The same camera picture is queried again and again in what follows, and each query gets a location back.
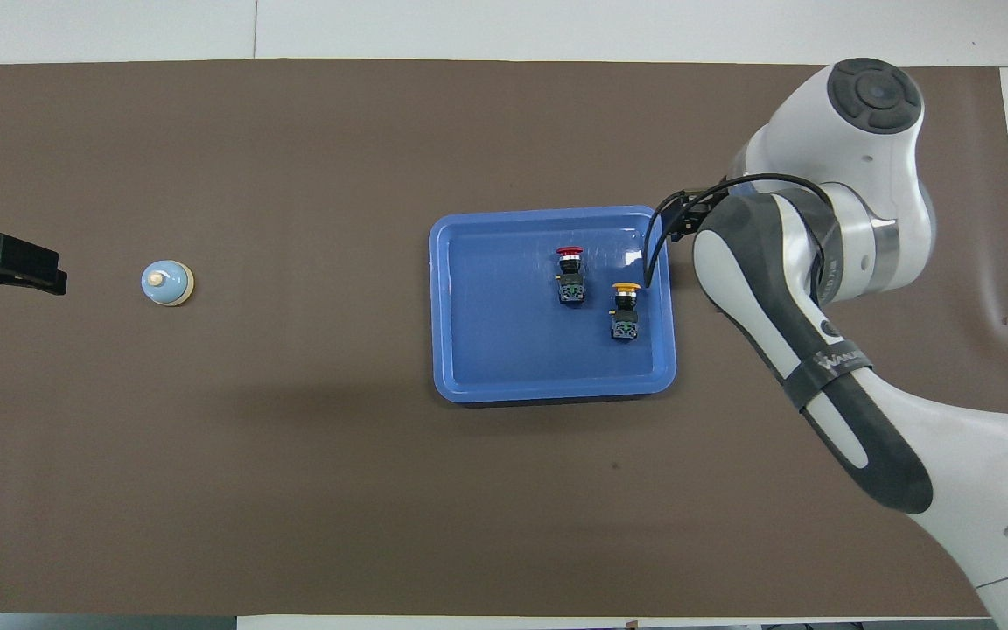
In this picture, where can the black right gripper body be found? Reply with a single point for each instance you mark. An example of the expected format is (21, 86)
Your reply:
(705, 199)

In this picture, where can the yellow push button switch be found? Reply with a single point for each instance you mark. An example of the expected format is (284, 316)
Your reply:
(626, 324)

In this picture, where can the red push button switch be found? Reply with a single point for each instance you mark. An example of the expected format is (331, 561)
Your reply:
(570, 287)

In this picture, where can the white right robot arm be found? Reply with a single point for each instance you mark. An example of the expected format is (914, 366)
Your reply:
(950, 455)

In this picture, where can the light blue desk bell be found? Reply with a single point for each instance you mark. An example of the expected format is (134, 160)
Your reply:
(167, 284)

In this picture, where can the blue plastic tray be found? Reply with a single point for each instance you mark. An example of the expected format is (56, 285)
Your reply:
(486, 350)

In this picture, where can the brown table mat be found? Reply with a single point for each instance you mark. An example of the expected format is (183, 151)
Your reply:
(294, 481)

